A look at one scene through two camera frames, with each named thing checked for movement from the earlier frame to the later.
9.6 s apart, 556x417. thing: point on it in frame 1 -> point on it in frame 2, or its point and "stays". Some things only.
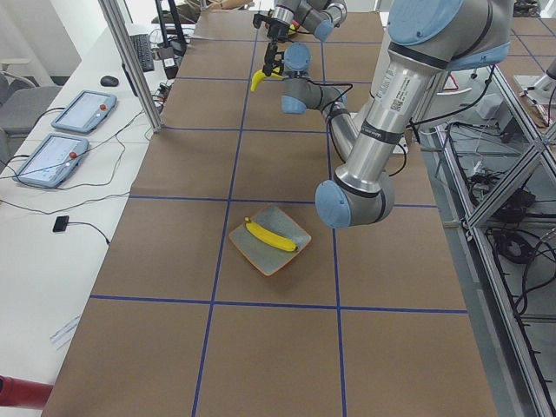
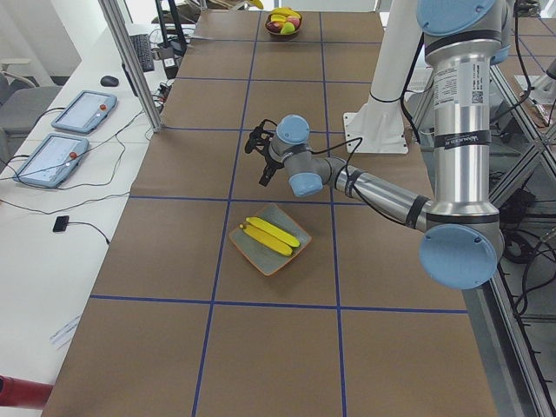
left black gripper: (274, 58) -> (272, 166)
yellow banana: (258, 76) -> (273, 231)
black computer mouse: (109, 81) stays
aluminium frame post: (132, 62) stays
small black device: (61, 223) stays
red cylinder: (23, 393) stays
